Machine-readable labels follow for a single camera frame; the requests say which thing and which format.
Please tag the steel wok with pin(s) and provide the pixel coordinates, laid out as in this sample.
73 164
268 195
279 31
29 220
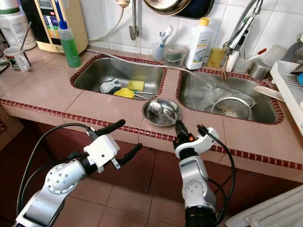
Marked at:
168 5

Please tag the clear plastic cup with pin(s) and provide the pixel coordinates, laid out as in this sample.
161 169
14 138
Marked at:
156 53

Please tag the clear plastic container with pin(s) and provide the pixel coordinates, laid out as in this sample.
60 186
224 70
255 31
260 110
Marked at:
275 54

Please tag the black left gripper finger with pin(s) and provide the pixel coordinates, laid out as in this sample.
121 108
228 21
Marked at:
111 127
130 154

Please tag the blue white toothbrush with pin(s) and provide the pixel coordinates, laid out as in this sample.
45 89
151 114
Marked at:
164 35

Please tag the steel cup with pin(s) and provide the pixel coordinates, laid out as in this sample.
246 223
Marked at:
260 71

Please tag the steel sink basin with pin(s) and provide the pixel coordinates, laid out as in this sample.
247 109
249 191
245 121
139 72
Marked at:
94 68
267 111

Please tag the clear plastic bag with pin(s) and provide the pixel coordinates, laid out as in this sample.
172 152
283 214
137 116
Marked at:
201 92

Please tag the long steel spoon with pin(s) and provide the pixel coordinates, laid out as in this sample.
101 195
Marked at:
157 109

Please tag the steel wall tap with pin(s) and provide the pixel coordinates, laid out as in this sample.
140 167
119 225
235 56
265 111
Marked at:
134 28

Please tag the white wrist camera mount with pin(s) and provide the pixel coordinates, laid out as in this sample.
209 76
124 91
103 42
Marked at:
206 142
102 151

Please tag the blue plastic item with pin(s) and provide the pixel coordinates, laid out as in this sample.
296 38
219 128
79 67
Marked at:
299 78

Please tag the steel flexible faucet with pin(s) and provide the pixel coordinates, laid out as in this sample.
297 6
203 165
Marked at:
236 40

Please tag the green dish soap bottle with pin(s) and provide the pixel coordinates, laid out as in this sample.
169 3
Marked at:
71 52

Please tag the thin steel stirring spoon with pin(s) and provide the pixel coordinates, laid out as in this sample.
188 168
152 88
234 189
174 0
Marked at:
26 37

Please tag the black frying pan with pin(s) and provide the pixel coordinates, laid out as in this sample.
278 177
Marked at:
203 8

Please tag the clear measuring pitcher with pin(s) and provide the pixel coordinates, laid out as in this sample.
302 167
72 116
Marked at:
175 48

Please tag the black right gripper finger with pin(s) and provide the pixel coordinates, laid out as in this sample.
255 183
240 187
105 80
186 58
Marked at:
180 131
203 131

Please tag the steel pot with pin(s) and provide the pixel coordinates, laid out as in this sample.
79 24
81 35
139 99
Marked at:
232 111

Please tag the white dish rack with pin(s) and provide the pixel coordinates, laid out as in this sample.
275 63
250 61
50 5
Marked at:
286 90

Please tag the white detergent bottle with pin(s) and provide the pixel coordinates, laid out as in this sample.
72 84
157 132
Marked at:
199 47

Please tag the white printed mug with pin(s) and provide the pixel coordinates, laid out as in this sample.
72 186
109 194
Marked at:
16 60

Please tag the white jug green band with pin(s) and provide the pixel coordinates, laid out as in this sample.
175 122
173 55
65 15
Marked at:
14 30

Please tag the yellow sponge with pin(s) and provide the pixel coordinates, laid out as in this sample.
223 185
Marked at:
216 57
136 85

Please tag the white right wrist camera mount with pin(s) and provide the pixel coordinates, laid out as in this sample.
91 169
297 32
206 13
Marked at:
206 142

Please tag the white ribbed panel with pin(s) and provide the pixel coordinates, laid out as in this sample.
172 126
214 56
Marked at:
270 210

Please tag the white plastic stick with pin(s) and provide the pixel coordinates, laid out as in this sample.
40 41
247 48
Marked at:
142 97

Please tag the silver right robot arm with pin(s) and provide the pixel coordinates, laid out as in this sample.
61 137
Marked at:
194 184

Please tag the white green-tipped stick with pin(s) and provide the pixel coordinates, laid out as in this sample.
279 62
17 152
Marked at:
144 93

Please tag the beige black water purifier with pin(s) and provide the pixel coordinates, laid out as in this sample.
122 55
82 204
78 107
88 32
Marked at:
45 23

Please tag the cream spatula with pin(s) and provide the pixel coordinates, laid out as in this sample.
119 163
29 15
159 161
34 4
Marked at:
270 93

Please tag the green scouring pad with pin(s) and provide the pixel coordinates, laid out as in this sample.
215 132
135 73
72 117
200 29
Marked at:
175 59

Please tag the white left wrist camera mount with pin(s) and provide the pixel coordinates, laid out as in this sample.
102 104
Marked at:
102 151

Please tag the white teal dish scrubber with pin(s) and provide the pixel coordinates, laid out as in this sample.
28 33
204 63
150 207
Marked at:
110 86

